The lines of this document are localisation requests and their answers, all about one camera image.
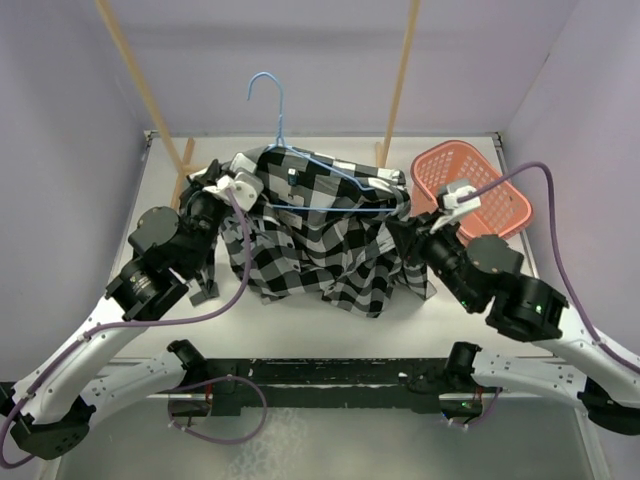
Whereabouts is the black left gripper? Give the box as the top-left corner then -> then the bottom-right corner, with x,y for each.
179,159 -> 229,275

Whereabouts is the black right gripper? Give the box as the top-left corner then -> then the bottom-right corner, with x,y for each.
386,206 -> 480,310

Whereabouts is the black white checkered shirt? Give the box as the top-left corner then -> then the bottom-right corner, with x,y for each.
218,147 -> 436,318

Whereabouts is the blue wire hanger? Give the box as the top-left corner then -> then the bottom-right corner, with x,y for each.
246,71 -> 393,213

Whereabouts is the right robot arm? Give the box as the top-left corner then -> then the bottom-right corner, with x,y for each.
386,214 -> 639,436

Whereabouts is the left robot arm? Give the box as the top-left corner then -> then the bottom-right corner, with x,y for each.
1,161 -> 229,460

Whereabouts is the wooden clothes rack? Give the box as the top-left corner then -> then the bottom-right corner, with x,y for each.
95,0 -> 421,210

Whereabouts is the pink plastic basket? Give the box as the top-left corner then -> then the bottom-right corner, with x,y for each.
410,140 -> 534,239

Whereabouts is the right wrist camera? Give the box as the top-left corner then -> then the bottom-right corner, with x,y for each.
430,179 -> 481,234

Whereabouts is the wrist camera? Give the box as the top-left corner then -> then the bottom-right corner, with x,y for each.
430,179 -> 481,234
203,170 -> 264,212

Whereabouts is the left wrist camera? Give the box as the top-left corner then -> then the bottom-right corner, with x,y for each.
203,170 -> 264,212

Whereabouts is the black base frame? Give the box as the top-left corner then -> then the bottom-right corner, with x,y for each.
144,339 -> 506,419

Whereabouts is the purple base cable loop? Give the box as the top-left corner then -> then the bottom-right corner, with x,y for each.
167,375 -> 269,443

